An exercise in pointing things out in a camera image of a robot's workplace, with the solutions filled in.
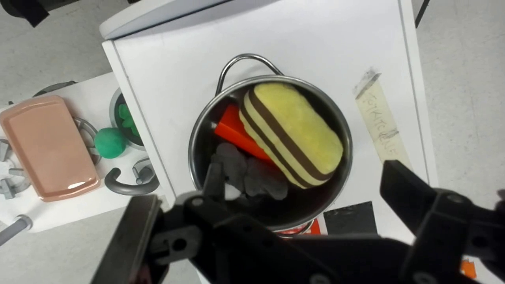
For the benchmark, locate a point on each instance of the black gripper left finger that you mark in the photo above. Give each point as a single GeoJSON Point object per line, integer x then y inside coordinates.
{"type": "Point", "coordinates": [127, 242]}

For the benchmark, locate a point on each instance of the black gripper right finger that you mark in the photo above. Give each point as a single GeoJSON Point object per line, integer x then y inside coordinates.
{"type": "Point", "coordinates": [408, 195]}

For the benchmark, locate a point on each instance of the yellow striped sponge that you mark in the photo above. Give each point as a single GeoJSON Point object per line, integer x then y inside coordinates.
{"type": "Point", "coordinates": [301, 132]}

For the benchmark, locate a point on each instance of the steel pot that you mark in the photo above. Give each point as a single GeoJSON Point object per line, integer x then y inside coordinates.
{"type": "Point", "coordinates": [310, 207]}

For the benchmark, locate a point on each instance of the black square patch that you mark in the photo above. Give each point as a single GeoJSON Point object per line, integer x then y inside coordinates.
{"type": "Point", "coordinates": [350, 218]}

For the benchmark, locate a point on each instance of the beige tape label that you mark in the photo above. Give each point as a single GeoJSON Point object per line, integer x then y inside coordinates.
{"type": "Point", "coordinates": [381, 120]}

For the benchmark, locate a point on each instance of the grey toy stove burner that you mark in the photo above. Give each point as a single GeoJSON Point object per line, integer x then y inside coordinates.
{"type": "Point", "coordinates": [88, 143]}
{"type": "Point", "coordinates": [14, 174]}

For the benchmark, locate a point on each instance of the pink plastic tray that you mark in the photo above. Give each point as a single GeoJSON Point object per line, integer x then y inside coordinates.
{"type": "Point", "coordinates": [48, 147]}

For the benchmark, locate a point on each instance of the dark grey soft toy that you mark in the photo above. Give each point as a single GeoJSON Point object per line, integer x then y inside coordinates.
{"type": "Point", "coordinates": [258, 179]}

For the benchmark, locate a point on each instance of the orange toy piece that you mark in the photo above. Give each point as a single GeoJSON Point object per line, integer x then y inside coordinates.
{"type": "Point", "coordinates": [238, 132]}

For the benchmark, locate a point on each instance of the white toy kitchen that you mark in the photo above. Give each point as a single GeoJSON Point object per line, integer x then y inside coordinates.
{"type": "Point", "coordinates": [174, 64]}

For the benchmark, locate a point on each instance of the black robot table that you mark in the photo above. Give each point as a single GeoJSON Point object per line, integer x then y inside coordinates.
{"type": "Point", "coordinates": [26, 10]}

